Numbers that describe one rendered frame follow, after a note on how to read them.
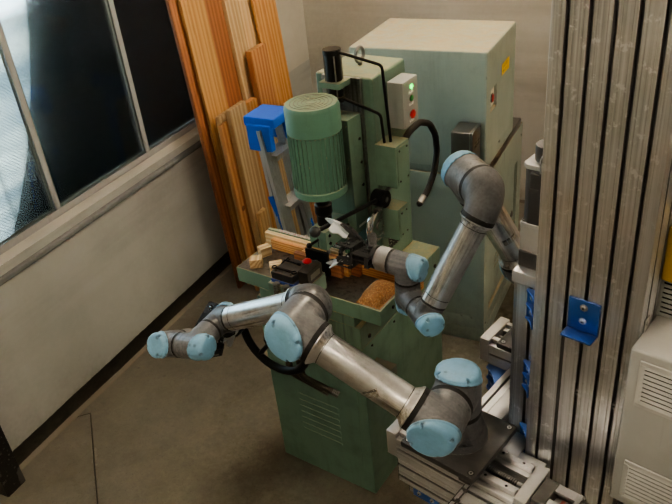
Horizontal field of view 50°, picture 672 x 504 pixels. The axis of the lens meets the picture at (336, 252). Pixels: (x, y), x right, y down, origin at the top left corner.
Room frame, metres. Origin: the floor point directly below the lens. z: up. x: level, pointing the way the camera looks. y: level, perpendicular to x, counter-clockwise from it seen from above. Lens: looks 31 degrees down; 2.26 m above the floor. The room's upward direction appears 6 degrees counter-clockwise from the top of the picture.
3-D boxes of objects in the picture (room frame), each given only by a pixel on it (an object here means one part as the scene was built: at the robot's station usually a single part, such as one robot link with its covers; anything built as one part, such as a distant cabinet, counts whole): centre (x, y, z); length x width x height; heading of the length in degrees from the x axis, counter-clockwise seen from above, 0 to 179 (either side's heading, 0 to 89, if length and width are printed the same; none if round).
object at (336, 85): (2.27, -0.06, 1.54); 0.08 x 0.08 x 0.17; 53
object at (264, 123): (3.01, 0.18, 0.58); 0.27 x 0.25 x 1.16; 58
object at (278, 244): (2.13, -0.02, 0.92); 0.62 x 0.02 x 0.04; 53
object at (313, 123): (2.16, 0.03, 1.34); 0.18 x 0.18 x 0.31
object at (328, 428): (2.26, -0.05, 0.36); 0.58 x 0.45 x 0.71; 143
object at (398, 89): (2.33, -0.28, 1.40); 0.10 x 0.06 x 0.16; 143
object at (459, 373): (1.37, -0.27, 0.98); 0.13 x 0.12 x 0.14; 149
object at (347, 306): (2.07, 0.09, 0.87); 0.61 x 0.30 x 0.06; 53
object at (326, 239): (2.17, 0.01, 1.02); 0.14 x 0.07 x 0.09; 143
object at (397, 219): (2.21, -0.21, 1.02); 0.09 x 0.07 x 0.12; 53
